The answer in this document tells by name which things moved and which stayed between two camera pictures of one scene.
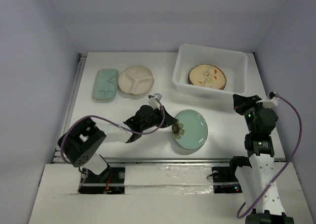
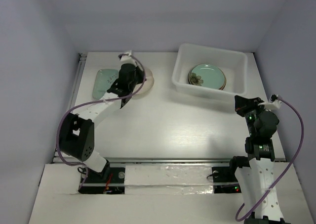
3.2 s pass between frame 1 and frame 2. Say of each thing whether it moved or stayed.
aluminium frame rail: stayed
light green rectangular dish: stayed
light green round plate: moved
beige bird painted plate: stayed
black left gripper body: moved
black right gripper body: stayed
